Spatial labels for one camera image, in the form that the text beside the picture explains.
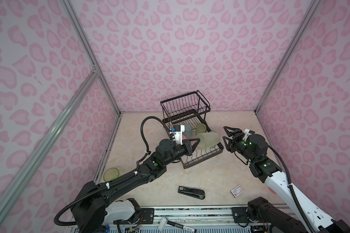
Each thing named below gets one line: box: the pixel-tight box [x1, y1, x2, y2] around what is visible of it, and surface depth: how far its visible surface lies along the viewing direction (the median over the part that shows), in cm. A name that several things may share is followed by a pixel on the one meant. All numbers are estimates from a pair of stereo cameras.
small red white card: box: [229, 184, 245, 199], surface depth 82 cm
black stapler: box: [177, 185, 206, 200], surface depth 80 cm
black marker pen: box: [157, 216, 198, 233], surface depth 71 cm
